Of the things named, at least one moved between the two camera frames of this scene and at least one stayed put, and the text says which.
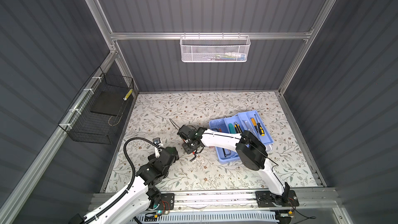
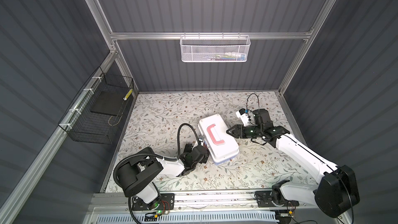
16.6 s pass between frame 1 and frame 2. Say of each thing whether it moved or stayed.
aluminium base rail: stayed
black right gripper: moved
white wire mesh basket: stayed
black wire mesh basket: stayed
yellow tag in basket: stayed
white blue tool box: moved
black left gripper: moved
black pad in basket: stayed
